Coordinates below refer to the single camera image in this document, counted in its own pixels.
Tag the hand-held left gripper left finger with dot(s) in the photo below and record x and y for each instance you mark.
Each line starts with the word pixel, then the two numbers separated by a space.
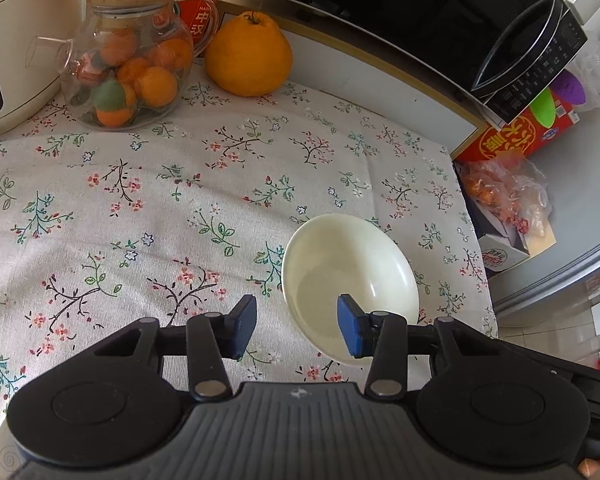
pixel 245 325

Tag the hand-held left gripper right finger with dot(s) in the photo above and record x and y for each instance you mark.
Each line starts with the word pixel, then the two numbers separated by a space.
pixel 348 325

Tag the cream bowl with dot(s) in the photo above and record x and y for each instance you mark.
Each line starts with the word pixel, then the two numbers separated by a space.
pixel 350 260

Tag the blue patterned porcelain bowl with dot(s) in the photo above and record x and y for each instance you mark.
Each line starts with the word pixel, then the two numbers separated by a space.
pixel 7 455

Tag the person's right hand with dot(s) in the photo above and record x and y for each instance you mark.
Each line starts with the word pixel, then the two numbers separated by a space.
pixel 590 470

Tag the floral tablecloth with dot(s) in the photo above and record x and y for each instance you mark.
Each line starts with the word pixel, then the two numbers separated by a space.
pixel 130 220

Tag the small white carton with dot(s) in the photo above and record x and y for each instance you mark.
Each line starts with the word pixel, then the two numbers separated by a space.
pixel 502 255

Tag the clear plastic bag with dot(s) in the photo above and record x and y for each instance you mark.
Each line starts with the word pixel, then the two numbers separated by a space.
pixel 500 185

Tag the red cardboard box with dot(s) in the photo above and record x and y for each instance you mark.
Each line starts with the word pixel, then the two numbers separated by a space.
pixel 510 140

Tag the pile of small oranges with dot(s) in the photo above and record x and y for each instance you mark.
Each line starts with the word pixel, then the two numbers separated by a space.
pixel 155 82

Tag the large orange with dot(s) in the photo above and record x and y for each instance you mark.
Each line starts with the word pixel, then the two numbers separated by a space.
pixel 250 57

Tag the green silicone piece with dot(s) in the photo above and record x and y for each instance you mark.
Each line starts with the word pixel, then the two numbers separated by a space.
pixel 544 107

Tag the red and white tub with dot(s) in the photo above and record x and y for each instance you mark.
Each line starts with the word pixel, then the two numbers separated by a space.
pixel 200 20

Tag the purple silicone piece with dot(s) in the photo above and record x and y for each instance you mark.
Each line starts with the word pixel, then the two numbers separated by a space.
pixel 570 87

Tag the black microwave oven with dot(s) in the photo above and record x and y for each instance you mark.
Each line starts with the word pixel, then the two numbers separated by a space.
pixel 405 5

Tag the glass jar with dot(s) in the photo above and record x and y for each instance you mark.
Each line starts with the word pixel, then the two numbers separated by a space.
pixel 107 22

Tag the white air fryer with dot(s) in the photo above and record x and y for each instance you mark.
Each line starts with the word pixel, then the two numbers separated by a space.
pixel 20 10

